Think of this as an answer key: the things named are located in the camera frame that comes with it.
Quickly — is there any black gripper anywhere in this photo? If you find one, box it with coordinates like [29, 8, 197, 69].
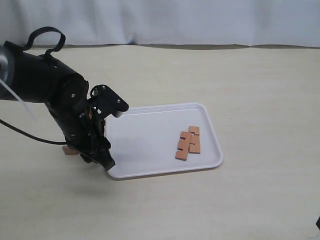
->
[63, 109, 116, 171]

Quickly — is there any wooden notched puzzle piece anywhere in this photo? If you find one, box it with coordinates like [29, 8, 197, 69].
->
[175, 131, 192, 161]
[188, 126, 201, 154]
[62, 145, 80, 156]

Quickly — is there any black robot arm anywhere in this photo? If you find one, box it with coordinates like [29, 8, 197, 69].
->
[0, 45, 115, 171]

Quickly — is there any white plastic tray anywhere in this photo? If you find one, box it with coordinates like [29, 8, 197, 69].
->
[106, 102, 224, 180]

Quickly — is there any white backdrop curtain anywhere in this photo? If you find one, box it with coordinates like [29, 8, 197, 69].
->
[0, 0, 320, 47]

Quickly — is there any dark object at edge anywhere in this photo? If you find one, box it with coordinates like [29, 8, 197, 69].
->
[315, 217, 320, 230]

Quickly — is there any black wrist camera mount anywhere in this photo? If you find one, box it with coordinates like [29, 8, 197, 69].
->
[89, 84, 129, 120]

